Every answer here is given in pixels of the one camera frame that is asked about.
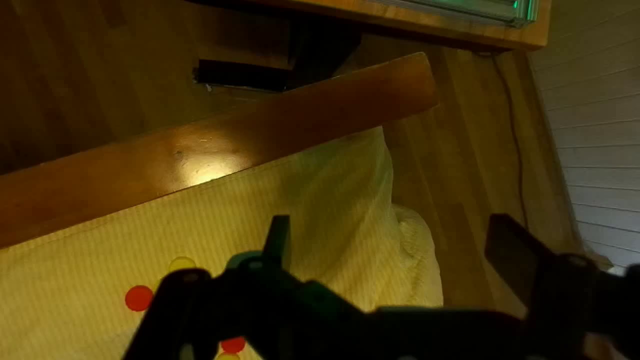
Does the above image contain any small dark side table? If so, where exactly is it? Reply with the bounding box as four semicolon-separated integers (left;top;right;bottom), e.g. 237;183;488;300
192;0;365;95

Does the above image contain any wooden bunk bed frame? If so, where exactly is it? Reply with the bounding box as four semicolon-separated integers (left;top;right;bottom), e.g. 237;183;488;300
0;50;441;251

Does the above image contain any thin black floor cable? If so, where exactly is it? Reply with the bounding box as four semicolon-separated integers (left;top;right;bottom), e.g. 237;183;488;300
489;50;532;233

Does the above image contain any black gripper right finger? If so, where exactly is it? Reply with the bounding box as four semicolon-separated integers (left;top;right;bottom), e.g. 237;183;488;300
483;213;640;360

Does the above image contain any window with wooden sill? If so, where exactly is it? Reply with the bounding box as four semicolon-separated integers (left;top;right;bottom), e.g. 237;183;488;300
262;0;556;52

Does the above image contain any yellow bed blanket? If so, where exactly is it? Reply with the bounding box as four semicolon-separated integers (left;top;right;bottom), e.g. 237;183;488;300
0;126;446;360

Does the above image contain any red game disc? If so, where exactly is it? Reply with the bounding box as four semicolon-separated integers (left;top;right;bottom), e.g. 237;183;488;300
219;337;248;357
123;285;156;315

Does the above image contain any yellow game disc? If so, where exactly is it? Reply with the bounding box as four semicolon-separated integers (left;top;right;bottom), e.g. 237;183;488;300
166;255;197;272

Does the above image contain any white ribbed radiator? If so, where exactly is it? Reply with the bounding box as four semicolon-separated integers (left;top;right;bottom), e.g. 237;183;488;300
528;0;640;268

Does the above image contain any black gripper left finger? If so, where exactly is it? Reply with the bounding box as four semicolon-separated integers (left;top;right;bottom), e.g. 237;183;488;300
121;215;308;360

